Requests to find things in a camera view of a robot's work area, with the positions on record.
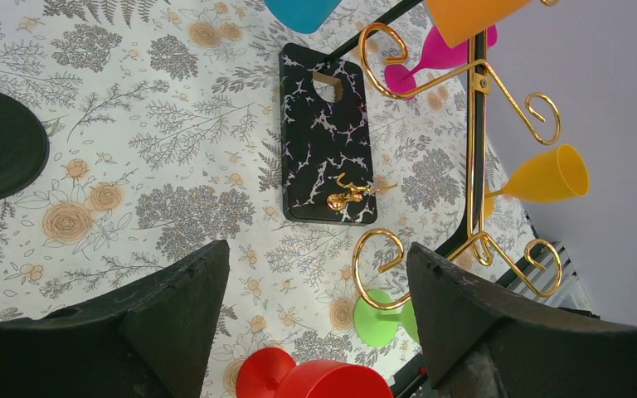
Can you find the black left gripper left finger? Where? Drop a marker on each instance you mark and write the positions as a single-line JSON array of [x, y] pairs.
[[148, 338]]

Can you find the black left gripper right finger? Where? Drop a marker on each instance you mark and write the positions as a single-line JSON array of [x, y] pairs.
[[481, 340]]

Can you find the red plastic wine glass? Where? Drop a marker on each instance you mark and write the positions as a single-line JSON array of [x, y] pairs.
[[273, 373]]

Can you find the orange plastic wine glass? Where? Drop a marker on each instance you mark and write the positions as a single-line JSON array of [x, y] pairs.
[[458, 20]]

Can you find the blue plastic wine glass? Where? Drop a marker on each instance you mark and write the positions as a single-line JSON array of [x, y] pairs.
[[302, 16]]

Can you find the green plastic wine glass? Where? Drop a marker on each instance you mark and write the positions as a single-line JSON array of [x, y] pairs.
[[377, 327]]

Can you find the yellow plastic wine glass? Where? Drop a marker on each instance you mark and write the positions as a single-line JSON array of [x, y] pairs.
[[555, 175]]

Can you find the magenta plastic wine glass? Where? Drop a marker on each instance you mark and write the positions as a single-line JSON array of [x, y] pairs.
[[435, 54]]

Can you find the floral patterned table cloth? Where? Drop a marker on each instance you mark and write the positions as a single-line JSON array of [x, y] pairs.
[[164, 125]]

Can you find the pink microphone on black stand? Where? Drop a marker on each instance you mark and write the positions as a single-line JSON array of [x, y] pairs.
[[24, 146]]

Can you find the gold wire wine glass rack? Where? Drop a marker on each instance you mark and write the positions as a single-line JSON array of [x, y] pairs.
[[327, 174]]

